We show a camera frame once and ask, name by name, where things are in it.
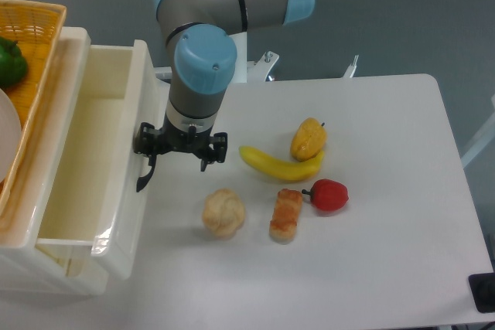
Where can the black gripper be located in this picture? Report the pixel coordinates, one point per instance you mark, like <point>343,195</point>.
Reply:
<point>187,138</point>

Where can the black top drawer handle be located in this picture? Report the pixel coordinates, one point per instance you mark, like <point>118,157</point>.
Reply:
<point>143,181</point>

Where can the white drawer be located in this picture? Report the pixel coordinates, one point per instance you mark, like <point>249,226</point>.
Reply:
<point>94,204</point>

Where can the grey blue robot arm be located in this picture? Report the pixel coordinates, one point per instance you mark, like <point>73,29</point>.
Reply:
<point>198,37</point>

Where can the white drawer cabinet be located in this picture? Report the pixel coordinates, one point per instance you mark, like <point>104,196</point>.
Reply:
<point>60,268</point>

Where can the round bread roll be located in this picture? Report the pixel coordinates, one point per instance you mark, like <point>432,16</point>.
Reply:
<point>223,213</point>

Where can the yellow banana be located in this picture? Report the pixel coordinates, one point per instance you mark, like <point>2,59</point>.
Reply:
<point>280,169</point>

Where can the toasted rectangular pastry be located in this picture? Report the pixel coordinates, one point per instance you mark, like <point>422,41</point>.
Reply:
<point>285,217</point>

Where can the red bell pepper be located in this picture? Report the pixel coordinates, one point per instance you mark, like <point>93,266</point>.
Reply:
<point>327,195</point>

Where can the white round plate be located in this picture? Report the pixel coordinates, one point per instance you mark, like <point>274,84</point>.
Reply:
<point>10,134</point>

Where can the green bell pepper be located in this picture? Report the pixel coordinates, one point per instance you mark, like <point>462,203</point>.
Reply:
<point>13,64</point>

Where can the yellow wicker basket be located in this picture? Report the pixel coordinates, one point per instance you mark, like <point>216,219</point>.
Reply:
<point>37,27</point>

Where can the black device at edge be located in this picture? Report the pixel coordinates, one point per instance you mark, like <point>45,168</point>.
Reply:
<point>482,288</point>

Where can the white frame at right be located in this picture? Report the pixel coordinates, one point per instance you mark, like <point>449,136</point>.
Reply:
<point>478,142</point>

